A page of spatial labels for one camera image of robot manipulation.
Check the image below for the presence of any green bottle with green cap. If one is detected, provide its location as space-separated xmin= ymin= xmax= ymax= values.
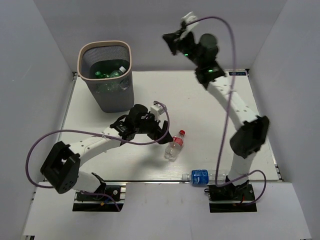
xmin=102 ymin=71 xmax=119 ymax=78

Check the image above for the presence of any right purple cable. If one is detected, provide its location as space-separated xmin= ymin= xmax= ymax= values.
xmin=184 ymin=16 xmax=267 ymax=206

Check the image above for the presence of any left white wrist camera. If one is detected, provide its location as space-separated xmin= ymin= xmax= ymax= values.
xmin=150 ymin=101 xmax=167 ymax=121

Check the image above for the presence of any blue table corner label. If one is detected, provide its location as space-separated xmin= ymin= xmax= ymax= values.
xmin=228 ymin=71 xmax=247 ymax=76

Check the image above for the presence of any clear bottle with white cap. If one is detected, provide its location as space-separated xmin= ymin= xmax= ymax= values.
xmin=113 ymin=66 xmax=127 ymax=77

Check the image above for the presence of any clear bottle blue label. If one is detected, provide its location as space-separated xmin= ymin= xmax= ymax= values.
xmin=181 ymin=169 xmax=228 ymax=186

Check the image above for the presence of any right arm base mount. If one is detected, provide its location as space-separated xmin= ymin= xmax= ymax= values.
xmin=204 ymin=184 xmax=257 ymax=213

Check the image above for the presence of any grey bin with beige rim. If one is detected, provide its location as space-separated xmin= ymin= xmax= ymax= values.
xmin=77 ymin=40 xmax=135 ymax=113

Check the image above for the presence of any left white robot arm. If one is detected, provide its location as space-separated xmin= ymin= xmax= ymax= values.
xmin=40 ymin=101 xmax=173 ymax=200

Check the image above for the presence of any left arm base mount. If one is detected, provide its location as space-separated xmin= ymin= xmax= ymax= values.
xmin=72 ymin=182 xmax=126 ymax=213

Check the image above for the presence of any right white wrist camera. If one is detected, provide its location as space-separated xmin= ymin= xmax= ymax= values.
xmin=180 ymin=11 xmax=198 ymax=40

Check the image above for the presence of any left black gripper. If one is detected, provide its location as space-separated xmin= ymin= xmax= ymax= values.
xmin=135 ymin=111 xmax=174 ymax=145

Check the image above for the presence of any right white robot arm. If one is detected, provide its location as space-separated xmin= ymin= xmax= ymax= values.
xmin=162 ymin=29 xmax=270 ymax=200

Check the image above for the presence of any green bottle bin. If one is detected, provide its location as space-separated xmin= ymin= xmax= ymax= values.
xmin=95 ymin=71 xmax=103 ymax=79

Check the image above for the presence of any clear bottle red label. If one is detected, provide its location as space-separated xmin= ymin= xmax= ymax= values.
xmin=164 ymin=130 xmax=186 ymax=162

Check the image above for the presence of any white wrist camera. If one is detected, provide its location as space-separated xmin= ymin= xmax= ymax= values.
xmin=180 ymin=11 xmax=198 ymax=40
xmin=150 ymin=101 xmax=167 ymax=121

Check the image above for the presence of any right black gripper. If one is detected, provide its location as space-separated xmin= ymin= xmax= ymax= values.
xmin=162 ymin=29 xmax=204 ymax=68

